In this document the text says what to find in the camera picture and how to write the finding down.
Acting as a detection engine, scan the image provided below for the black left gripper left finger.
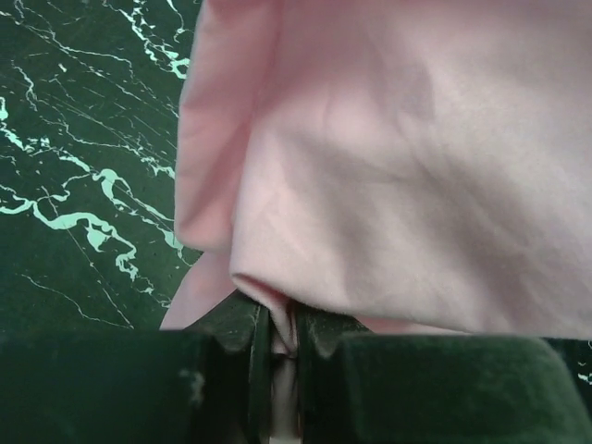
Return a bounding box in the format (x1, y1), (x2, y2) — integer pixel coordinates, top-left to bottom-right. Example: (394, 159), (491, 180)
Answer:
(1, 295), (271, 443)

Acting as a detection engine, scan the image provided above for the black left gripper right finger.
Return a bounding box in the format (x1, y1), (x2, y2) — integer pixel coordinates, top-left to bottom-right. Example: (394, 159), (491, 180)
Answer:
(296, 307), (591, 443)

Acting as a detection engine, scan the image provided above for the pink satin pillowcase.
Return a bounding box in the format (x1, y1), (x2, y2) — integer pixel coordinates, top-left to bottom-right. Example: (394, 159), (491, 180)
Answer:
(162, 1), (591, 442)

